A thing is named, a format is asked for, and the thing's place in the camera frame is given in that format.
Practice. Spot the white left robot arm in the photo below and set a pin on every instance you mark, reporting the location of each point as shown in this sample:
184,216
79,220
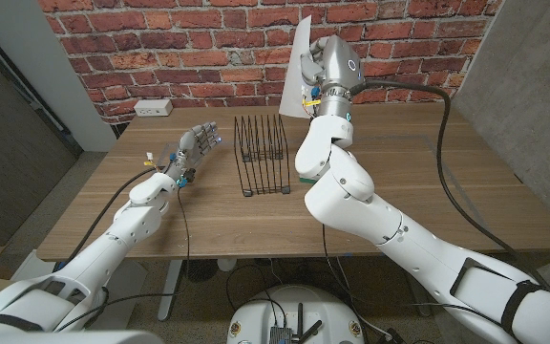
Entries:
112,243

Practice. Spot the black round floor object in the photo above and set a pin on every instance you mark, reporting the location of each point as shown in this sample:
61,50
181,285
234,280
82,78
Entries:
205,270

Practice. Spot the white cylinder under table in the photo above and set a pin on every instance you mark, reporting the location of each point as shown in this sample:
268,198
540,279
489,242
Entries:
227,264

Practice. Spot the white table leg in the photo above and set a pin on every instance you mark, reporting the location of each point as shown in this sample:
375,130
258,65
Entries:
170,291

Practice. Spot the blue floor object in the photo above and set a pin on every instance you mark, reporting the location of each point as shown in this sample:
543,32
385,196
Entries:
58,266

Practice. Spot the white paper sheet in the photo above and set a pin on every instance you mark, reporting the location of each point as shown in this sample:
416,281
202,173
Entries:
294,86

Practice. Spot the white robot torso base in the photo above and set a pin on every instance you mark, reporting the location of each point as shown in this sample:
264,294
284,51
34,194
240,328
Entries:
256,315

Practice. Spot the brick print backdrop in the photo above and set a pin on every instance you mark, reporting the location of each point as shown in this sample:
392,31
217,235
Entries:
208,48

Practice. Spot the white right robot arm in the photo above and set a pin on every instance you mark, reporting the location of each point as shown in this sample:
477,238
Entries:
361,210

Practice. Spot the black power adapter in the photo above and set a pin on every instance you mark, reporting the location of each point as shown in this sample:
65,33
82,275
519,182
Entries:
393,337

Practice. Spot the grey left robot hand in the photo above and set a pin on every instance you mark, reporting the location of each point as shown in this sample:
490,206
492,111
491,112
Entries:
189,145

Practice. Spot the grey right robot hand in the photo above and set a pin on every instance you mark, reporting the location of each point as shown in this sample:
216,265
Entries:
337,62

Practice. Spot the white and green box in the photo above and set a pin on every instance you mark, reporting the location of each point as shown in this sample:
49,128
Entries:
306,180

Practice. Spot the white power outlet strip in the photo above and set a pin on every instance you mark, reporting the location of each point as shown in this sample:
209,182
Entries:
153,108

